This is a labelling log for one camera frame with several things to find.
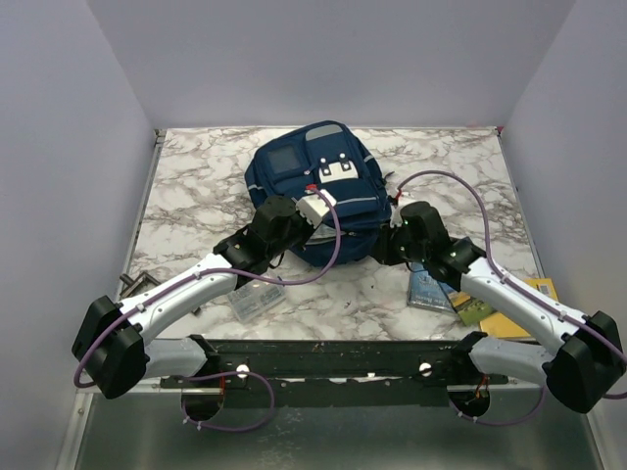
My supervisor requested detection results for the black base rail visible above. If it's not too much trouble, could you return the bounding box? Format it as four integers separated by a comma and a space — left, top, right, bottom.
161, 340, 506, 407

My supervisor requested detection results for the clear plastic parts box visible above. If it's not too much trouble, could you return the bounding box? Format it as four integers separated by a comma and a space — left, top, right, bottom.
226, 281, 285, 323

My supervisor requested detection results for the metal table clamp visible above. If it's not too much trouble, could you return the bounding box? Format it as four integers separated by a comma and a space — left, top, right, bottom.
119, 271, 203, 316

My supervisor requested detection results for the yellow notebook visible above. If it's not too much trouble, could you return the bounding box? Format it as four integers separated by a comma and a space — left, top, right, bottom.
480, 280, 555, 340

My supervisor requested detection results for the navy blue student backpack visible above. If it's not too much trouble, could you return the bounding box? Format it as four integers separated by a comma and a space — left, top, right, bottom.
244, 120, 392, 264

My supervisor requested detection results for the Animal Farm blue book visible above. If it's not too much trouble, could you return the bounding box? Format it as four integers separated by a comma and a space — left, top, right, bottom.
440, 236, 493, 326

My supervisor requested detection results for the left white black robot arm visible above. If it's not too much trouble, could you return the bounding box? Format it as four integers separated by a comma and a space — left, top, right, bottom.
72, 188, 336, 400

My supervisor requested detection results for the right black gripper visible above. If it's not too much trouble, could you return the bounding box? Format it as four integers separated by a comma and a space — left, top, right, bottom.
368, 216, 429, 265

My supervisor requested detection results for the dark blue hardcover book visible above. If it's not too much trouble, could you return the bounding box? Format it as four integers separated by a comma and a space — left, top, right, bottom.
407, 262, 454, 312

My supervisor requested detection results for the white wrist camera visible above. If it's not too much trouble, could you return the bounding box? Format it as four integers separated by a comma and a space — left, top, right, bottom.
296, 186, 337, 228
389, 190, 406, 228

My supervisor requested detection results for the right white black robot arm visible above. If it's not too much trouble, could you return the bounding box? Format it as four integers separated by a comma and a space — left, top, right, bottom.
371, 202, 626, 413

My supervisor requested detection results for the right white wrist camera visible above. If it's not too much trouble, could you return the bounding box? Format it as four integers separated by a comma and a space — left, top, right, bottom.
389, 190, 406, 228

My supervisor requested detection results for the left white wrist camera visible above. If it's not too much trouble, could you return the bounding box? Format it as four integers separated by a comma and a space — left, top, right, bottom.
296, 186, 337, 228

